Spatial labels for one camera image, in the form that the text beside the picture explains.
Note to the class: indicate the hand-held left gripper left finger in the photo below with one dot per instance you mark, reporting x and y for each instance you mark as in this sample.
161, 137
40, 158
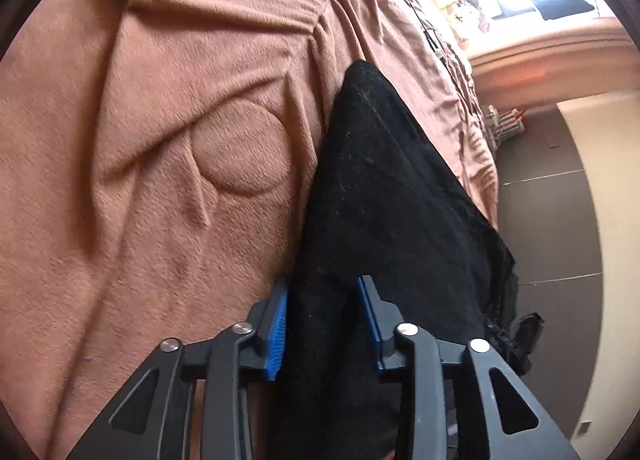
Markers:
277, 335

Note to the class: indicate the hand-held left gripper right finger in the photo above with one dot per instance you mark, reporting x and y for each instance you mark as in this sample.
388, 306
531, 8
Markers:
372, 320

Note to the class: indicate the black pants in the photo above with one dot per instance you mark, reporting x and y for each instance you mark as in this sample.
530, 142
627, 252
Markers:
380, 190

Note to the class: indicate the brown blanket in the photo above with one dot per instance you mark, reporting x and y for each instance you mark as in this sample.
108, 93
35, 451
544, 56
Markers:
150, 140

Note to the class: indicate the pink curtain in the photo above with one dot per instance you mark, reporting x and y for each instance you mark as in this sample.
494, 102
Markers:
550, 65

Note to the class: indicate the white wall socket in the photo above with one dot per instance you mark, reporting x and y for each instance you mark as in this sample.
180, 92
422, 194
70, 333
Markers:
583, 427

